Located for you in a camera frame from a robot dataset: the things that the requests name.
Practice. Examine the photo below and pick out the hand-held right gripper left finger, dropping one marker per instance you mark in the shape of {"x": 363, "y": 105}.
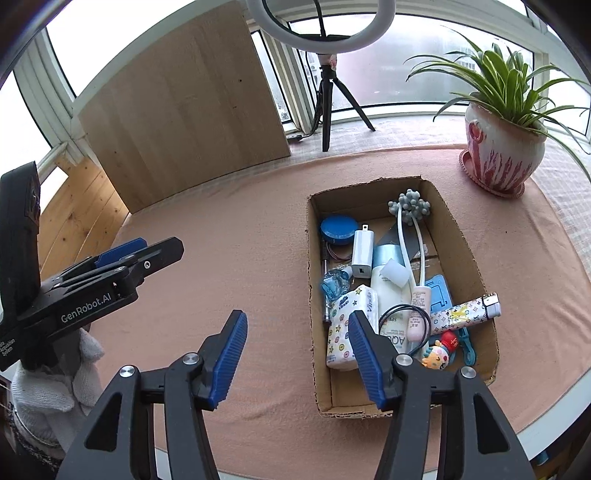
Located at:
{"x": 228, "y": 360}

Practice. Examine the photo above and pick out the pine plank panel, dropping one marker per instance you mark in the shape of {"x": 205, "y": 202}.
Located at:
{"x": 87, "y": 207}

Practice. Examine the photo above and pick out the person's left hand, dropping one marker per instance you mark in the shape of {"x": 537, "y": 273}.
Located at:
{"x": 46, "y": 397}

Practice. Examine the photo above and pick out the cardboard box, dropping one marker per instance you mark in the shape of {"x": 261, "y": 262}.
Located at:
{"x": 461, "y": 249}

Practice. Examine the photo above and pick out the blue phone stand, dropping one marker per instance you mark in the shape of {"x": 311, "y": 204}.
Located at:
{"x": 438, "y": 295}

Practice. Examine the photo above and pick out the patterned lighter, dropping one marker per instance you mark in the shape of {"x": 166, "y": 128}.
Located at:
{"x": 461, "y": 314}

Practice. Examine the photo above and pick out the pink cosmetic tube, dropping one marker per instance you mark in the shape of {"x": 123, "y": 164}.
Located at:
{"x": 417, "y": 318}

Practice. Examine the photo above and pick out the light wooden board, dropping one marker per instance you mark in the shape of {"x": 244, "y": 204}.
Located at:
{"x": 184, "y": 106}

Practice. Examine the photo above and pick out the white charger plug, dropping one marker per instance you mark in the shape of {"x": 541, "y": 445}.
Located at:
{"x": 362, "y": 254}

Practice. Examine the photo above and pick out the dark card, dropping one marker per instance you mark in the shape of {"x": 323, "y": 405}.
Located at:
{"x": 390, "y": 237}

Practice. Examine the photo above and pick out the round blue tape measure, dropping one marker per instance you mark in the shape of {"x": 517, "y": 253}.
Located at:
{"x": 339, "y": 228}

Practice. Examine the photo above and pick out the white massager grey balls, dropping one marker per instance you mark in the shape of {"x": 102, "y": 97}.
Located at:
{"x": 408, "y": 203}

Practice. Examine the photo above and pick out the white sunscreen bottle blue cap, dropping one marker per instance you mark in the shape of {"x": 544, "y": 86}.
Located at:
{"x": 385, "y": 295}

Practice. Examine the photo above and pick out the white window frame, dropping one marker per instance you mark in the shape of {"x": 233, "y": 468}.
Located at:
{"x": 295, "y": 92}

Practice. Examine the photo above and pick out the blue plastic clip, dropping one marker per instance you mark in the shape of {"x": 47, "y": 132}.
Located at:
{"x": 468, "y": 350}

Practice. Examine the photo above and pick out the potted spider plant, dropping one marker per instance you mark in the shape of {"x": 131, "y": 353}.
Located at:
{"x": 503, "y": 147}

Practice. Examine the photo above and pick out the pink plant saucer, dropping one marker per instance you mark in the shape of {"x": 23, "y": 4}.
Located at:
{"x": 464, "y": 164}

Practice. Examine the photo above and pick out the small clear blue bottle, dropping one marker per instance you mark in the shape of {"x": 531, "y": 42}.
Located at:
{"x": 334, "y": 286}

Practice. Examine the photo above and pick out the star print tissue pack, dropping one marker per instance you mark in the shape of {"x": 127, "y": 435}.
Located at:
{"x": 344, "y": 332}

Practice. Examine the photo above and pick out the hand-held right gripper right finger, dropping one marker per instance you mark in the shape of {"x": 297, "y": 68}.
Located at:
{"x": 367, "y": 364}

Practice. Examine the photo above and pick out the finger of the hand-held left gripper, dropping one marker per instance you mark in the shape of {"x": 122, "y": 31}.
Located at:
{"x": 157, "y": 258}
{"x": 120, "y": 251}

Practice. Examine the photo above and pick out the translucent white cap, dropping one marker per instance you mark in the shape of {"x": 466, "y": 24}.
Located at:
{"x": 395, "y": 272}

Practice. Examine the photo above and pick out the person's left forearm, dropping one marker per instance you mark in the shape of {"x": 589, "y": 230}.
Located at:
{"x": 32, "y": 454}

